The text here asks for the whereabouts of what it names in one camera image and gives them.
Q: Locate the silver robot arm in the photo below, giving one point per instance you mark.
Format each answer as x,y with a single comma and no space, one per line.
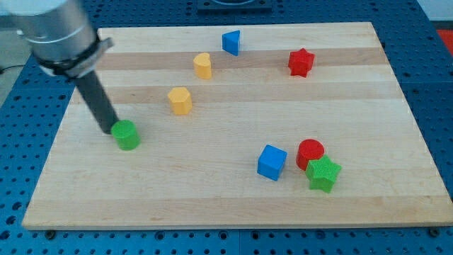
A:
64,43

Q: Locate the blue cube block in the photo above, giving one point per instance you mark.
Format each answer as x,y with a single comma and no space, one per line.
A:
271,162

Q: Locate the red cylinder block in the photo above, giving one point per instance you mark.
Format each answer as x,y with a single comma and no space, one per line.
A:
309,149

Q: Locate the green star block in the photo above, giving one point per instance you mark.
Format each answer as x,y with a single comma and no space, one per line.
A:
322,174

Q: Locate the yellow hexagon block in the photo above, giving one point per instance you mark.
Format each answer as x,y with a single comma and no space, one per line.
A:
180,100

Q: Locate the yellow heart block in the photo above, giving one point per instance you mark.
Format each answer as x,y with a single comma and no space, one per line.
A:
202,65

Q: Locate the blue triangle block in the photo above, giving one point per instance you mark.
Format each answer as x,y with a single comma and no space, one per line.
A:
231,42

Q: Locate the red star block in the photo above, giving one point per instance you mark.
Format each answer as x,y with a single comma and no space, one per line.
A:
300,62

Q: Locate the green cylinder block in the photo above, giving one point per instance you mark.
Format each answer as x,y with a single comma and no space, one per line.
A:
126,135

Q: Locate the wooden board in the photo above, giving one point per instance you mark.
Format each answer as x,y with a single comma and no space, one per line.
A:
199,171

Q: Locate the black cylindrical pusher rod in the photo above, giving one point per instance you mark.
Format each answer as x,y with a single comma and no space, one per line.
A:
95,97

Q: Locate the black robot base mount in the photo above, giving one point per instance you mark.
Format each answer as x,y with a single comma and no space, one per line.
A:
234,5

